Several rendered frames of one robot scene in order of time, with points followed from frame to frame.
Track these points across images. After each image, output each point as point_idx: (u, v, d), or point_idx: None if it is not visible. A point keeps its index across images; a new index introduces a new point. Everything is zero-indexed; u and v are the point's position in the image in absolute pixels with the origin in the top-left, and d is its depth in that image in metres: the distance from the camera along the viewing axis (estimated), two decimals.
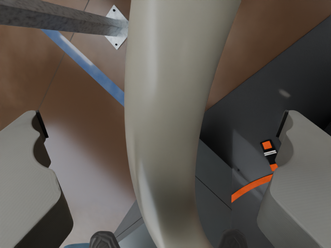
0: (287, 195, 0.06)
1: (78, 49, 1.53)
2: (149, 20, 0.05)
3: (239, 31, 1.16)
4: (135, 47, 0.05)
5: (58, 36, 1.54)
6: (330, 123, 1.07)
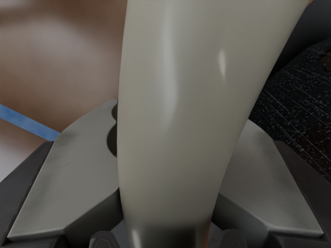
0: (227, 183, 0.06)
1: None
2: (161, 30, 0.03)
3: (125, 3, 0.86)
4: (134, 73, 0.03)
5: None
6: None
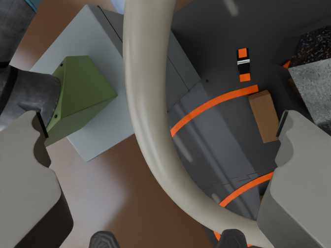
0: (287, 195, 0.06)
1: None
2: (134, 1, 0.11)
3: None
4: (127, 15, 0.11)
5: None
6: (312, 24, 1.00)
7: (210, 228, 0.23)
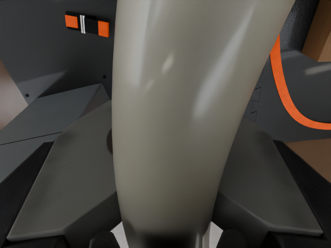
0: (227, 182, 0.06)
1: None
2: None
3: None
4: None
5: None
6: None
7: None
